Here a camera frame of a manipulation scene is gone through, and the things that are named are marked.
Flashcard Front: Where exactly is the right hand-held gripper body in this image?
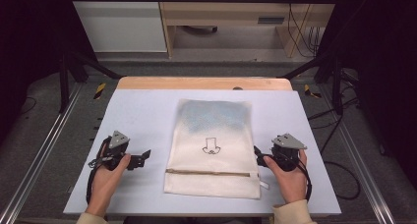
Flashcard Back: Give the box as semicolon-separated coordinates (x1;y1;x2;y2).
270;133;309;173

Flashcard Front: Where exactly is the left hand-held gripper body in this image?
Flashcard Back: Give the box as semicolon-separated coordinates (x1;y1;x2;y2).
88;130;131;172

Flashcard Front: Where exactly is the white mesh laundry bag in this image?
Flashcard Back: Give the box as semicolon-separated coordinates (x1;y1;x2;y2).
163;98;270;200

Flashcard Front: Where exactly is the person's right hand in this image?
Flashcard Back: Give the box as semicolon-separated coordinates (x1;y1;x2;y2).
263;149;309;204

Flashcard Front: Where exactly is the person's left hand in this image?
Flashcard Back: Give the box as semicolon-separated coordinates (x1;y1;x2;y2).
85;153;132;216

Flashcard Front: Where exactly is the light grey table mat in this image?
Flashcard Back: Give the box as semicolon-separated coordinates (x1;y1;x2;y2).
62;88;342;217

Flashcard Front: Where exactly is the blue cloth inside bag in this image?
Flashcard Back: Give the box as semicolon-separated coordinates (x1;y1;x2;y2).
185;101;251;135

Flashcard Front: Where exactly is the yellow black tape marker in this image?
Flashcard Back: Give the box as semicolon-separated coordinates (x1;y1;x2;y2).
303;84;323;99
93;83;107;100

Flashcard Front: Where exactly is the black metal stand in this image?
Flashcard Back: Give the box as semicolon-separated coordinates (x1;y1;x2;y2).
278;53;345;116
58;50;123;114

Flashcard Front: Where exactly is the wooden table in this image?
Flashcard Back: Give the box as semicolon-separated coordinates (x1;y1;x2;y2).
116;76;294;91

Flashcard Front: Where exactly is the white cabinet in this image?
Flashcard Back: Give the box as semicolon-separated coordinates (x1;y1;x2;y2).
66;0;168;54

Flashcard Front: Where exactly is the black curtain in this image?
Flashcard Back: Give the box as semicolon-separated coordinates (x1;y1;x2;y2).
0;0;98;143
316;0;417;181

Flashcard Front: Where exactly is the light wooden desk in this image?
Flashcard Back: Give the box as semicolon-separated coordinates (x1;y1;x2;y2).
156;0;342;59

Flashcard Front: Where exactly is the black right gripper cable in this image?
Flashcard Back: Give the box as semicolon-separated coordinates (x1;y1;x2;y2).
295;156;313;202

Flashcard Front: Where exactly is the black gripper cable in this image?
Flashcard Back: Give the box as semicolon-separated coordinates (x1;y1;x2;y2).
295;156;313;202
85;137;113;205

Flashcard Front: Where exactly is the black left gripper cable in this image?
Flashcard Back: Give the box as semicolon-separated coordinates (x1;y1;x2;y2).
85;137;113;205

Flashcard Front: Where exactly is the aluminium floor rail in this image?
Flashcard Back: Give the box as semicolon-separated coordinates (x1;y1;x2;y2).
318;85;397;224
0;82;84;224

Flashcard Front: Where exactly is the thin black floor cable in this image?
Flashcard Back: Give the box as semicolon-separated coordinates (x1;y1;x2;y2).
20;95;37;116

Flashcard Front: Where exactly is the bundle of hanging cables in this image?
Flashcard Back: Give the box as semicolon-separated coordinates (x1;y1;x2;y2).
285;0;324;59

